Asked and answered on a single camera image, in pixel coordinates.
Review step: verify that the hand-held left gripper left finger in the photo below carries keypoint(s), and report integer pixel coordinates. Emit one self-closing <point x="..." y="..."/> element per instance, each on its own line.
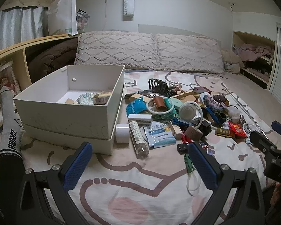
<point x="77" y="166"/>

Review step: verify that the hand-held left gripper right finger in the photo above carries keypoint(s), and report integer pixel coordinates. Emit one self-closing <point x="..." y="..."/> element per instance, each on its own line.
<point x="202" y="166"/>

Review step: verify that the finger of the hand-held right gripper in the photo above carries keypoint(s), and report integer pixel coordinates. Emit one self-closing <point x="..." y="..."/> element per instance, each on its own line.
<point x="262" y="141"/>
<point x="279" y="126"/>

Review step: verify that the green clip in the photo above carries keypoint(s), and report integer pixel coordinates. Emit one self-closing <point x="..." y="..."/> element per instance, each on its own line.
<point x="162" y="116"/>
<point x="189" y="163"/>

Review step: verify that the black cartoon print lighter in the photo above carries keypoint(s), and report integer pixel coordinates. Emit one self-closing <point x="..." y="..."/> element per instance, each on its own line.
<point x="183" y="148"/>

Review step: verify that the brown bandage roll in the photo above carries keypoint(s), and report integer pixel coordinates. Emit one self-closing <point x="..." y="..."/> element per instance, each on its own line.
<point x="194" y="133"/>

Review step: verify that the gold metal case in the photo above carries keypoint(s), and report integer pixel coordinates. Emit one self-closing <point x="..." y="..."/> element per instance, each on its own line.
<point x="224" y="132"/>

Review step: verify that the white cardboard box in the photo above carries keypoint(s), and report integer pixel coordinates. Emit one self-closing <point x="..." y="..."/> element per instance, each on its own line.
<point x="68" y="117"/>

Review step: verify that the crochet yarn pouch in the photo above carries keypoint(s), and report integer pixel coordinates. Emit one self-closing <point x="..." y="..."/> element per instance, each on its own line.
<point x="213" y="102"/>

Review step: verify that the clear bottle with white label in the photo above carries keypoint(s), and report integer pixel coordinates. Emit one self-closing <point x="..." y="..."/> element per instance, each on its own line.
<point x="138" y="138"/>

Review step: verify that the red packet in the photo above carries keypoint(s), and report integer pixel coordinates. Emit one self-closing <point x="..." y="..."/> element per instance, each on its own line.
<point x="238" y="129"/>

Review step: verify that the red small item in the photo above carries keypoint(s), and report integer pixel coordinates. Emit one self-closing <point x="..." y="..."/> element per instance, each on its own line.
<point x="186" y="138"/>

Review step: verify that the metal rod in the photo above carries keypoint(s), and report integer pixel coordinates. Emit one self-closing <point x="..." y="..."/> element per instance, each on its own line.
<point x="245" y="111"/>

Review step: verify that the white fluffy puff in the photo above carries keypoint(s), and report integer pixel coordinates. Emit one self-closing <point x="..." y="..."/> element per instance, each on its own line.
<point x="235" y="116"/>

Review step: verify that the black binder clip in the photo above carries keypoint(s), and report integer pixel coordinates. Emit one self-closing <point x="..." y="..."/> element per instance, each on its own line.
<point x="205" y="126"/>

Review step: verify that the small beige box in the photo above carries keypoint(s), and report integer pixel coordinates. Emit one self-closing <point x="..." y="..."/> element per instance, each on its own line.
<point x="176" y="131"/>

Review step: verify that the blue pen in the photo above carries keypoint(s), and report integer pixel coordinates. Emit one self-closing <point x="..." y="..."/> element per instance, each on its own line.
<point x="214" y="116"/>

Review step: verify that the blue and white medicine sachet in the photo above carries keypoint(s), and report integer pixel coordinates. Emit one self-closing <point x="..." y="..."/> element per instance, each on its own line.
<point x="158" y="136"/>

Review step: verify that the white tape roll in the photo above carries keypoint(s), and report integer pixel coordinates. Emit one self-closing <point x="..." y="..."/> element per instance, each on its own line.
<point x="122" y="133"/>

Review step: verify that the wooden leaf-shaped piece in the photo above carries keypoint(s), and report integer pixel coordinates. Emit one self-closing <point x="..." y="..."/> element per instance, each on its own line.
<point x="70" y="101"/>

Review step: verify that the blue floral pouch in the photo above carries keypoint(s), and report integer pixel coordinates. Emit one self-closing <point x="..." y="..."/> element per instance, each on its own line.
<point x="86" y="98"/>

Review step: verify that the teal plastic item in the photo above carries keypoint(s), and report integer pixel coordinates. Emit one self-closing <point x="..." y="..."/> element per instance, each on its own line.
<point x="174" y="103"/>

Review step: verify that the person's black trouser leg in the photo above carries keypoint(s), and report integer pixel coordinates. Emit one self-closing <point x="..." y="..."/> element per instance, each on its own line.
<point x="9" y="187"/>

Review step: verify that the yellow cigarette box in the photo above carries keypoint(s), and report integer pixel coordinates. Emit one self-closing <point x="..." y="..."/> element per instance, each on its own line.
<point x="103" y="98"/>

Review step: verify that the wooden stick piece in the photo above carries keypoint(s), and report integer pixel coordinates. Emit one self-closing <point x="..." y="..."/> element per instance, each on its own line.
<point x="185" y="95"/>

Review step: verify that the brown leather piece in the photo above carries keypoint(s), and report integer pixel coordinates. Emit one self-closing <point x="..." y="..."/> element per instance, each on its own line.
<point x="159" y="103"/>

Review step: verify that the white rectangular case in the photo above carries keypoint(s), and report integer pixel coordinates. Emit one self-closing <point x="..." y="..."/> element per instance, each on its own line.
<point x="139" y="119"/>

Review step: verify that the pile of clothes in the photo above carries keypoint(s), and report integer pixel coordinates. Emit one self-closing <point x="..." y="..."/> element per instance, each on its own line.
<point x="253" y="51"/>

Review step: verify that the beige plush blanket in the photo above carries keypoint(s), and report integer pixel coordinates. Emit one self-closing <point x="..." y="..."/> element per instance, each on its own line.
<point x="233" y="61"/>

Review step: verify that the blue plastic packet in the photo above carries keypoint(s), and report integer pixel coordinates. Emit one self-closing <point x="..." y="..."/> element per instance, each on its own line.
<point x="135" y="107"/>

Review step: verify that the person's foot in grey sock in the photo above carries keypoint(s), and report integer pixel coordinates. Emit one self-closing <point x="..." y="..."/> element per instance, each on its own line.
<point x="8" y="119"/>

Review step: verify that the black hair claw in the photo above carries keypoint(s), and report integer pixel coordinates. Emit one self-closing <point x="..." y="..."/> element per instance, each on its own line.
<point x="158" y="86"/>

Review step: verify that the display case with red doll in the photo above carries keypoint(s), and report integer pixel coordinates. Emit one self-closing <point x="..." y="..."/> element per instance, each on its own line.
<point x="9" y="82"/>

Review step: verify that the brown blanket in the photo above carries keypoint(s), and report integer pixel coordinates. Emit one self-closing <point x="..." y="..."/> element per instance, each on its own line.
<point x="51" y="56"/>

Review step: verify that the beige textured pillow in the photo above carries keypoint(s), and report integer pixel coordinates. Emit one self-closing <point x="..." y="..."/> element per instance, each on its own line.
<point x="189" y="54"/>
<point x="114" y="49"/>

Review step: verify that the wooden shelf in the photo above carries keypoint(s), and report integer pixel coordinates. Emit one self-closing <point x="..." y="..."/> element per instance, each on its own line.
<point x="18" y="58"/>

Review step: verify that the white paper bag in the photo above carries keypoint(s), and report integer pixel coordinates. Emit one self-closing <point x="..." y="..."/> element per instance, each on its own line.
<point x="62" y="16"/>

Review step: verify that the white curtain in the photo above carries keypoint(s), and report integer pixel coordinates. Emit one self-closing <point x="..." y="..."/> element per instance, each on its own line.
<point x="14" y="28"/>

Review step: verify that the hanging paper bag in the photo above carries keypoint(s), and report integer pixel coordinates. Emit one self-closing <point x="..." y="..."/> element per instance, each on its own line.
<point x="128" y="7"/>

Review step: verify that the wall alcove shelf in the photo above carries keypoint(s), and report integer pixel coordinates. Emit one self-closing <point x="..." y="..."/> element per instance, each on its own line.
<point x="238" y="37"/>

